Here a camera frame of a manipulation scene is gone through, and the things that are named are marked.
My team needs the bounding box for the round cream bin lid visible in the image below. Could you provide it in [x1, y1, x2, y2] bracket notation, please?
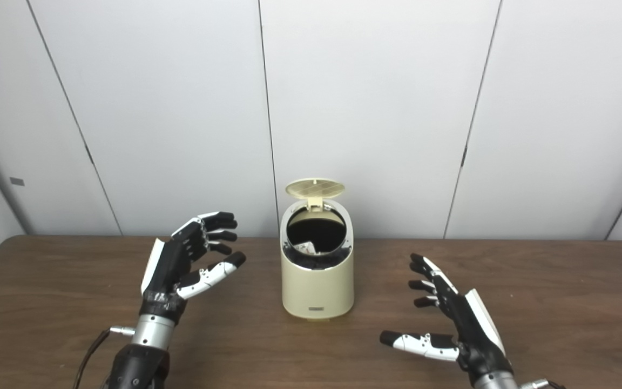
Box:
[285, 178, 346, 209]

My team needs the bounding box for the cream-colored bin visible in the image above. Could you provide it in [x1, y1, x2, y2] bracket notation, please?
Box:
[280, 199, 355, 319]

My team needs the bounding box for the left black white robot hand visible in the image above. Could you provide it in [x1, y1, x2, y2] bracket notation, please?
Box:
[139, 211, 247, 325]

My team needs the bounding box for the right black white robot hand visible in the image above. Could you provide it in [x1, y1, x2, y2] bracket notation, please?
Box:
[380, 253, 512, 379]

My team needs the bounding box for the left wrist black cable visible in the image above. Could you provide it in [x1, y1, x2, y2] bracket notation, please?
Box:
[73, 326, 137, 389]

